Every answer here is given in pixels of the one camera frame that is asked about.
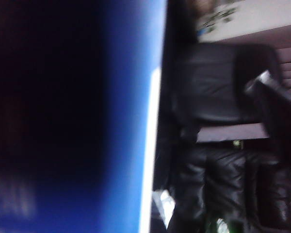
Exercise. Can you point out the blue paperback book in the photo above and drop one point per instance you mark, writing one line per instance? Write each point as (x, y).
(126, 97)

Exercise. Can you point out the white printed board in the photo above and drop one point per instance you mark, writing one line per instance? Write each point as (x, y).
(257, 19)

